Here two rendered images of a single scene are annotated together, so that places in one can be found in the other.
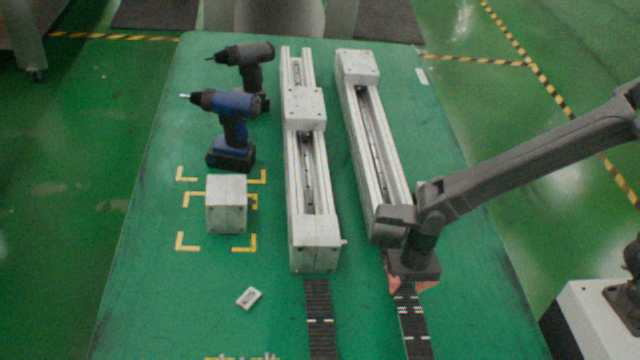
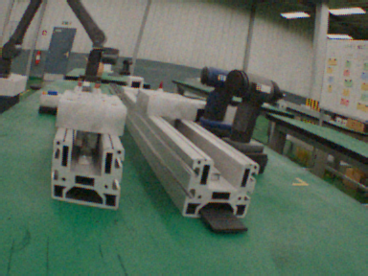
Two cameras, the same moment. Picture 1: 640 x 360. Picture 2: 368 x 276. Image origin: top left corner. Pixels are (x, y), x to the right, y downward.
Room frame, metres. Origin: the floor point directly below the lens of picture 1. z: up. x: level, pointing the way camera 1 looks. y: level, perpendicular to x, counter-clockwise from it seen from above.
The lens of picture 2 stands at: (2.01, -0.01, 0.97)
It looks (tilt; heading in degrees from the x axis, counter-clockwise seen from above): 11 degrees down; 171
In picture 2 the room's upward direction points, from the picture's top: 11 degrees clockwise
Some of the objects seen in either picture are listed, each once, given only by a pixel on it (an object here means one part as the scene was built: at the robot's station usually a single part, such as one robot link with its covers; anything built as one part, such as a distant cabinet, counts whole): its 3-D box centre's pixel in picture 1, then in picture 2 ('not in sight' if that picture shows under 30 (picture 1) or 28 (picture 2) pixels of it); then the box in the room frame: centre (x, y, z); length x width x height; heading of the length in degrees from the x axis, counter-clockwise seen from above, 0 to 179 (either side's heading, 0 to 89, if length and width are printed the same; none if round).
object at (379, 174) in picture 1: (366, 128); (84, 119); (1.20, -0.13, 0.82); 0.80 x 0.10 x 0.09; 10
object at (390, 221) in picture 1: (406, 218); (105, 50); (0.66, -0.18, 1.01); 0.12 x 0.09 x 0.12; 88
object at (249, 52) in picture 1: (239, 79); (256, 123); (1.26, 0.26, 0.89); 0.20 x 0.08 x 0.22; 121
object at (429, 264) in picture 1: (416, 254); (91, 71); (0.66, -0.22, 0.92); 0.10 x 0.07 x 0.07; 101
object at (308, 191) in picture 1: (301, 126); (159, 128); (1.17, 0.06, 0.82); 0.80 x 0.10 x 0.09; 10
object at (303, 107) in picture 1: (303, 111); (163, 108); (1.17, 0.06, 0.87); 0.16 x 0.11 x 0.07; 10
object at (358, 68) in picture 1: (357, 70); (87, 117); (1.44, -0.09, 0.87); 0.16 x 0.11 x 0.07; 10
